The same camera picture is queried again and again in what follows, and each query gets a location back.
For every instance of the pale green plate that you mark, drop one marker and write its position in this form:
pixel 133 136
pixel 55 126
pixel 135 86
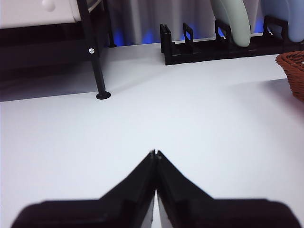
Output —
pixel 237 23

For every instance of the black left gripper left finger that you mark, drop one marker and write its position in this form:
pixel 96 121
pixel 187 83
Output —
pixel 107 213

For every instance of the brown wicker basket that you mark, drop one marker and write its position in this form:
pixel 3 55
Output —
pixel 295 71

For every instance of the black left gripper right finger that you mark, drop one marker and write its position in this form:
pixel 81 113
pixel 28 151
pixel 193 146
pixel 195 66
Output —
pixel 213 213

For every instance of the light blue plate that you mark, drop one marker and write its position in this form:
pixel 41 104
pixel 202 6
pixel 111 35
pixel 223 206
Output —
pixel 297 21

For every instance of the black metal shelf frame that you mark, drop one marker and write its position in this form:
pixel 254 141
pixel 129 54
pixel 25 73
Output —
pixel 95 61

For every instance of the black dish rack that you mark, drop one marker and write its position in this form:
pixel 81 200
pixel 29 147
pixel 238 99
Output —
pixel 180 58

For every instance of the white toaster oven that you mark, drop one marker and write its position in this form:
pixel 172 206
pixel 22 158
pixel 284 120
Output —
pixel 28 14

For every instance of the grey curtain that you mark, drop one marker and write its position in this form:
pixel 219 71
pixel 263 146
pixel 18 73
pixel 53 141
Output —
pixel 142 14

